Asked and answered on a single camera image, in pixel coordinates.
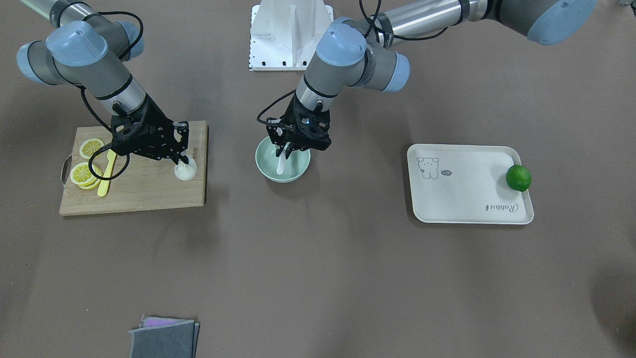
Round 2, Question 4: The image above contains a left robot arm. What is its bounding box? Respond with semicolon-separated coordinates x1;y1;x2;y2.
262;0;597;159

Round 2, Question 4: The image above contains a grey folded cloth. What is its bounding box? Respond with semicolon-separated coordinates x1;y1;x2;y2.
129;316;200;358

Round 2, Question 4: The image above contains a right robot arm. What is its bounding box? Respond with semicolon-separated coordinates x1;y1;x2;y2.
16;0;190;165

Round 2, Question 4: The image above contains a white ceramic spoon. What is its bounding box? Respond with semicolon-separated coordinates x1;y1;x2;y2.
276;153;287;176

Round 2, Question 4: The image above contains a lemon slice stack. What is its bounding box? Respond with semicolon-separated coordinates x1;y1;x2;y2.
70;162;101;190

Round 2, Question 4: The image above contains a green lime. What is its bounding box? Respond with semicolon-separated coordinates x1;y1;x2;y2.
505;165;532;192

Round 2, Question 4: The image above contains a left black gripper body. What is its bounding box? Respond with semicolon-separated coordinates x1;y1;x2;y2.
266;94;331;151

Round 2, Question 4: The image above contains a bamboo cutting board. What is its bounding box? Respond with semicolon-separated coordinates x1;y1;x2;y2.
59;121;209;217

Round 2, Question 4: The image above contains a single lemon slice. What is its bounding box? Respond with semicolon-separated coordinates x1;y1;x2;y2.
78;138;105;160

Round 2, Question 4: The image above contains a mint green bowl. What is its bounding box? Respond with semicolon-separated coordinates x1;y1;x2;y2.
255;137;311;183

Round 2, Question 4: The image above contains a white rabbit tray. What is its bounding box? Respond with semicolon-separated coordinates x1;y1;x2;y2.
406;144;534;225

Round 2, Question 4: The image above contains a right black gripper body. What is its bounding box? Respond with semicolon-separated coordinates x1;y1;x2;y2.
111;96;189;161

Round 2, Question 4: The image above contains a yellow plastic knife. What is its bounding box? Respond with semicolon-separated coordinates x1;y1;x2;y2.
97;150;118;197

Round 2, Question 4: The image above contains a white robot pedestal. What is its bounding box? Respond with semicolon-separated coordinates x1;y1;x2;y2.
248;0;334;71

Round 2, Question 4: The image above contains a white steamed bun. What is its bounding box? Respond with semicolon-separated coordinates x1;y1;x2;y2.
173;157;197;181

